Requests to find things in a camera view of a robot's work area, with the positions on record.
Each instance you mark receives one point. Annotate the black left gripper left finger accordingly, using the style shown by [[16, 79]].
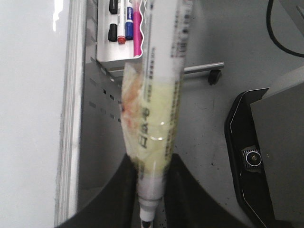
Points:
[[113, 206]]

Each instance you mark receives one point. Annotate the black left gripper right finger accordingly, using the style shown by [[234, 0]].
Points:
[[189, 205]]

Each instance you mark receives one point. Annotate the white taped whiteboard marker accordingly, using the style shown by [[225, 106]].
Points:
[[151, 94]]

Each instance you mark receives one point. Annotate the black robot base unit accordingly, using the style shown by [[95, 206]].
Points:
[[264, 133]]

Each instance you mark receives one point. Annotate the white slotted pegboard panel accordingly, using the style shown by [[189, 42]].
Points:
[[102, 143]]

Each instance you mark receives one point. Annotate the grey metal leg with caster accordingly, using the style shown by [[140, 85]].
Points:
[[214, 70]]

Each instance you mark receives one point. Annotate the white marker tray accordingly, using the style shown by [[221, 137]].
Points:
[[108, 52]]

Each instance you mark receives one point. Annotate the red capped marker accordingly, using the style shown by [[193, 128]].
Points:
[[121, 22]]

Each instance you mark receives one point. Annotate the blue capped marker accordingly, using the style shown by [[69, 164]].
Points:
[[129, 20]]

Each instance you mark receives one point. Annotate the white whiteboard with metal frame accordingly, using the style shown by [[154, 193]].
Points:
[[42, 48]]

